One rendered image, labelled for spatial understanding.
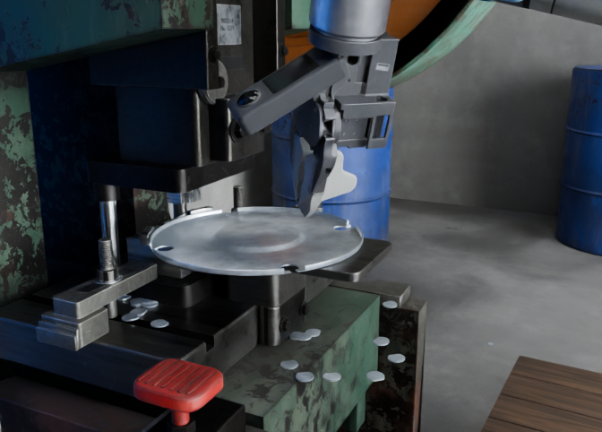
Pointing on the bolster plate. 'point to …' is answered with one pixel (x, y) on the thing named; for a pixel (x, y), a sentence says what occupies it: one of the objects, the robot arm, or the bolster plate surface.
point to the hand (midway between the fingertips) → (301, 206)
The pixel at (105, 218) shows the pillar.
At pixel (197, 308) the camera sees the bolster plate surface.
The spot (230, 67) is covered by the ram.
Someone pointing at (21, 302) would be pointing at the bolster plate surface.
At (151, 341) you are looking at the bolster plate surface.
